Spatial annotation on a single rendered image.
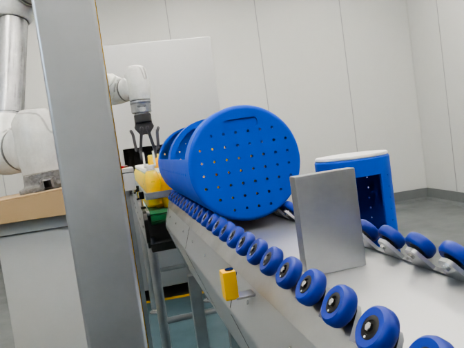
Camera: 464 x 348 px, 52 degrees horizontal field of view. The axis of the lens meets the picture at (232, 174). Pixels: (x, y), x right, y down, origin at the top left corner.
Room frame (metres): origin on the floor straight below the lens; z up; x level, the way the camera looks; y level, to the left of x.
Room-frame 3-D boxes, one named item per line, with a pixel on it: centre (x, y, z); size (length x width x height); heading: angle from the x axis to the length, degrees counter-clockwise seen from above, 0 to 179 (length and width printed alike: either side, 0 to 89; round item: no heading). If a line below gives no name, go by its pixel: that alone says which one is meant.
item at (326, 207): (0.75, -0.14, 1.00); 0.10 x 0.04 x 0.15; 103
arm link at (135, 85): (2.13, 0.37, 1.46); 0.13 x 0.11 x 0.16; 55
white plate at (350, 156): (1.87, -0.47, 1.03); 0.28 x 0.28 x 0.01
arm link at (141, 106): (2.12, 0.35, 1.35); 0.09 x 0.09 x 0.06
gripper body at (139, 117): (2.12, 0.35, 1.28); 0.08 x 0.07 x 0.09; 103
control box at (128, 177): (2.18, 0.49, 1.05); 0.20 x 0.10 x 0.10; 13
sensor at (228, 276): (0.76, 0.00, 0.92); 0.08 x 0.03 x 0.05; 103
